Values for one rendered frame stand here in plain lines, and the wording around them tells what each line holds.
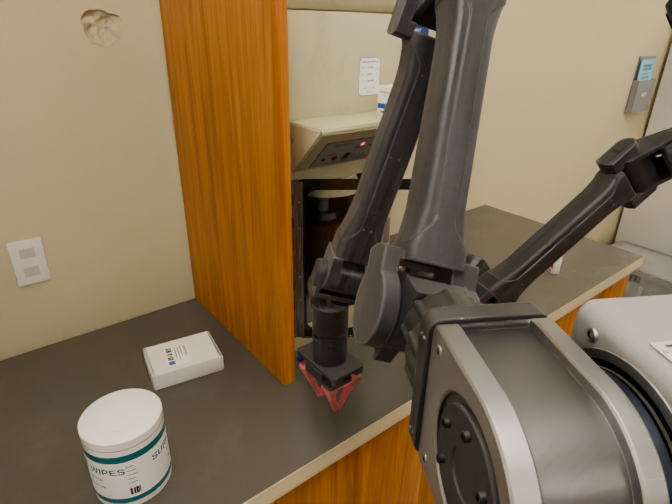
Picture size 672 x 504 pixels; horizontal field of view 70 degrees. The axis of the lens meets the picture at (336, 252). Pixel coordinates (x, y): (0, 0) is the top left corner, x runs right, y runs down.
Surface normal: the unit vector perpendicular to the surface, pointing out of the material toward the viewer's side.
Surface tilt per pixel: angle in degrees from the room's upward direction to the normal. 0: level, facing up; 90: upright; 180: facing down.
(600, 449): 36
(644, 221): 90
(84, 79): 90
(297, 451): 0
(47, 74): 90
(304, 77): 90
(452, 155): 61
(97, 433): 0
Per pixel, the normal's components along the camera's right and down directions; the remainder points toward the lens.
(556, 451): 0.09, -0.58
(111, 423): 0.02, -0.90
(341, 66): 0.62, 0.34
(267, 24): -0.78, 0.25
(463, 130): 0.28, -0.08
